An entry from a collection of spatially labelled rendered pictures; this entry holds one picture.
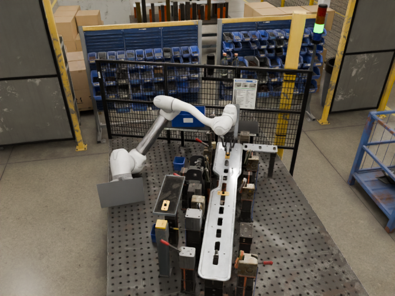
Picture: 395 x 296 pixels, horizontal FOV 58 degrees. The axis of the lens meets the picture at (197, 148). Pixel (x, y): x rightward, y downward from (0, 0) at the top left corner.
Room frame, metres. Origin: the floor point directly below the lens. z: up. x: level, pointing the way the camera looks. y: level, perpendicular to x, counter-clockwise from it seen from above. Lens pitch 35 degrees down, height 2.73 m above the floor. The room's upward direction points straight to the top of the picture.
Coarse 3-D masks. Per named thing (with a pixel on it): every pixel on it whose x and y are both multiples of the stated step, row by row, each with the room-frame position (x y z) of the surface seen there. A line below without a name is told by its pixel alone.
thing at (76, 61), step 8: (72, 56) 5.34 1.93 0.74; (80, 56) 5.34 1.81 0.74; (72, 64) 5.03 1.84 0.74; (80, 64) 5.03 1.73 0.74; (72, 72) 4.77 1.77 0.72; (80, 72) 4.80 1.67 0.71; (72, 80) 4.76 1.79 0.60; (80, 80) 4.79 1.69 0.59; (80, 88) 4.79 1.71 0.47; (88, 88) 4.82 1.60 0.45; (80, 96) 4.78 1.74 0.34; (88, 96) 4.82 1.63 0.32; (80, 104) 4.78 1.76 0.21; (88, 104) 4.81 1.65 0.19
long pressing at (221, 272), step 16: (224, 144) 2.54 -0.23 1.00; (240, 144) 2.54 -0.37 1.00; (224, 160) 2.31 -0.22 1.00; (240, 160) 2.32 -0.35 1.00; (208, 208) 1.76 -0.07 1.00; (224, 208) 1.76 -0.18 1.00; (208, 224) 1.62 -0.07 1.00; (224, 224) 1.62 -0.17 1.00; (208, 240) 1.49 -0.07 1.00; (224, 240) 1.49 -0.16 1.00; (208, 256) 1.37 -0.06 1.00; (224, 256) 1.37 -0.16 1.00; (208, 272) 1.26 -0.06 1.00; (224, 272) 1.26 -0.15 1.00
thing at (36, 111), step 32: (0, 0) 3.83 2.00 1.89; (32, 0) 3.89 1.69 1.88; (0, 32) 3.81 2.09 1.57; (32, 32) 3.87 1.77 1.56; (0, 64) 3.80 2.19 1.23; (32, 64) 3.86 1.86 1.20; (64, 64) 3.91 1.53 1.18; (0, 96) 3.78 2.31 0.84; (32, 96) 3.85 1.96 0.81; (64, 96) 3.90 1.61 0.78; (0, 128) 3.76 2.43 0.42; (32, 128) 3.84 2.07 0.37; (64, 128) 3.91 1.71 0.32
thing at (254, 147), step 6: (246, 144) 2.54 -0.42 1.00; (252, 144) 2.54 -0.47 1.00; (258, 144) 2.54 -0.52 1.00; (264, 144) 2.54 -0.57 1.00; (246, 150) 2.46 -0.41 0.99; (252, 150) 2.45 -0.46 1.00; (258, 150) 2.45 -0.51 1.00; (264, 150) 2.45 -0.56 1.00; (270, 150) 2.45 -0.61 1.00; (276, 150) 2.45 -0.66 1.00
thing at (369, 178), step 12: (372, 120) 3.17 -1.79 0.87; (360, 144) 3.19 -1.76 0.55; (372, 144) 3.21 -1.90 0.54; (360, 156) 3.17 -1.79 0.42; (372, 156) 2.98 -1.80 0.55; (384, 156) 3.26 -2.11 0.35; (372, 168) 3.24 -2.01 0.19; (384, 168) 2.77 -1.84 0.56; (348, 180) 3.21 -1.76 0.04; (360, 180) 3.03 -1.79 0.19; (372, 180) 3.06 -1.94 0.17; (384, 180) 3.01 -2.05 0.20; (372, 192) 2.83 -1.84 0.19; (384, 192) 2.87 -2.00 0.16; (384, 204) 2.68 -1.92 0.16
